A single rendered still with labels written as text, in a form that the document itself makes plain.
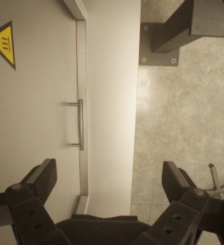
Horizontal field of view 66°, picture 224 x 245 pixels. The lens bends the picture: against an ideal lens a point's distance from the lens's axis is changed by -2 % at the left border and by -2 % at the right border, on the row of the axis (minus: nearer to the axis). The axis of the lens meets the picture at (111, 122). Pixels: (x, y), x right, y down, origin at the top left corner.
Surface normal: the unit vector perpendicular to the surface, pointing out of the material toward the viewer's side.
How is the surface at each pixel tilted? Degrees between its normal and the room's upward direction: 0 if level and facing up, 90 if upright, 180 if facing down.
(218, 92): 0
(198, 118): 0
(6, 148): 90
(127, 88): 0
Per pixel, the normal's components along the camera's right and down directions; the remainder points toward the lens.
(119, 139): -0.03, 0.25
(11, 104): 1.00, 0.03
